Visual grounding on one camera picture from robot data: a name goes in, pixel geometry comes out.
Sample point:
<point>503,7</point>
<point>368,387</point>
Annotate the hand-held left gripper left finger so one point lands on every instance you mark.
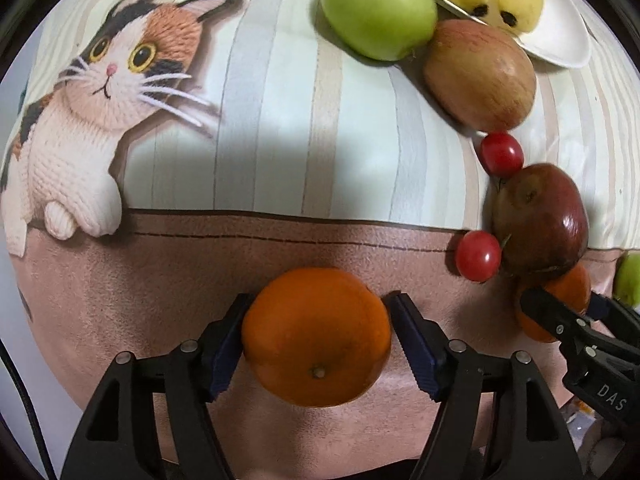
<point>227,347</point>

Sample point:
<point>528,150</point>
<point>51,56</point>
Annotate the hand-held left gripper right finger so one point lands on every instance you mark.
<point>415,347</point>

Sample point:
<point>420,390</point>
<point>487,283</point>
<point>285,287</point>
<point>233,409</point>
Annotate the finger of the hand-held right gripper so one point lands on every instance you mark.
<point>612,310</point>
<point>547,312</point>

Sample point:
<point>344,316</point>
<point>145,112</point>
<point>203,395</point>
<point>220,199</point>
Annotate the green apple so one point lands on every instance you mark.
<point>377,7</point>
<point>630,280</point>

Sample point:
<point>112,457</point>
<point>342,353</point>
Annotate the orange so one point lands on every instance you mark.
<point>575,285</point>
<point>315,330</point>

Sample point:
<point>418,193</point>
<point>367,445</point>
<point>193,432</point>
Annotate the red cherry tomato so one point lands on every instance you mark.
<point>477,256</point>
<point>501,153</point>

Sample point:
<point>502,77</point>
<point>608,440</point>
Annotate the dark red apple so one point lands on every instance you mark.
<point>542,220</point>

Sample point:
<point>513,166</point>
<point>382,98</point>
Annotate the red and yellow apple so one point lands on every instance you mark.
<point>480,75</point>

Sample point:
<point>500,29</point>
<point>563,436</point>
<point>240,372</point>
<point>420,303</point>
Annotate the white plate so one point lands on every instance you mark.
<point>560,35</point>

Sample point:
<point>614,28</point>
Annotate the striped cat print blanket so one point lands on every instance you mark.
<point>300,160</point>

